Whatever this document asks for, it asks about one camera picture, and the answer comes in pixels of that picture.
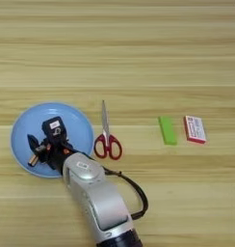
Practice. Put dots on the round blue plate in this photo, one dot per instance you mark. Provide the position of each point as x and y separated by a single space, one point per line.
77 128

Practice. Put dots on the red white card box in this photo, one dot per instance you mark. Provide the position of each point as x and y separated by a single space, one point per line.
195 129

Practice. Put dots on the green rectangular block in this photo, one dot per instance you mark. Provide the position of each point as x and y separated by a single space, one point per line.
167 130

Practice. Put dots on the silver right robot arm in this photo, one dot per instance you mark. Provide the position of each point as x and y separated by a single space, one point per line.
97 196

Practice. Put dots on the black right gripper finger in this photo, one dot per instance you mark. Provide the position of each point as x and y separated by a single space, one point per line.
33 142

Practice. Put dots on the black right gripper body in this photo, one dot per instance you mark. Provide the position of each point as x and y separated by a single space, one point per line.
53 152

